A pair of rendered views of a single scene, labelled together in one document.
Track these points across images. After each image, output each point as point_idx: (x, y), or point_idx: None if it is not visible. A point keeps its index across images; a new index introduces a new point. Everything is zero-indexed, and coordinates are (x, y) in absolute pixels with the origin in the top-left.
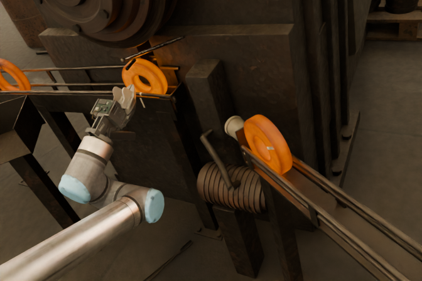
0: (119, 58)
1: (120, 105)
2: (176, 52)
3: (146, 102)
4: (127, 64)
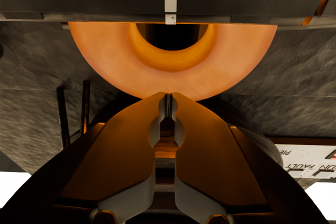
0: (281, 44)
1: (176, 199)
2: (78, 59)
3: None
4: (195, 101)
